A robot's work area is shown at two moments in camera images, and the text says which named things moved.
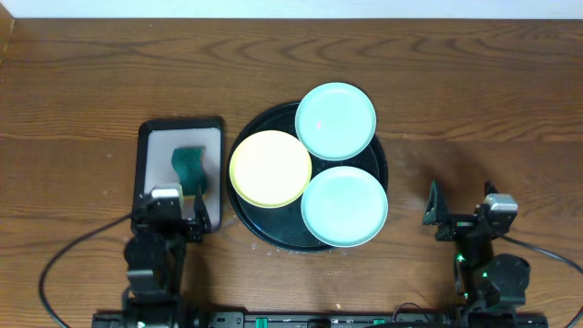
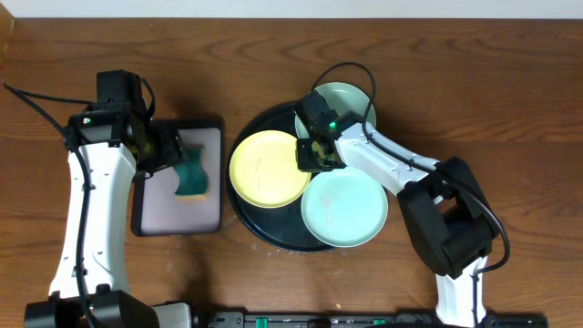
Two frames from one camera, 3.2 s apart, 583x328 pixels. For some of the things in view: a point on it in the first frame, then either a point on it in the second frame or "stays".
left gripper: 196,235 -> 173,150
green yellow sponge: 189,161 stays
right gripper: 457,225 -> 303,162
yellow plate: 270,169 stays
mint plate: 344,206 stays
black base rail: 321,320 stays
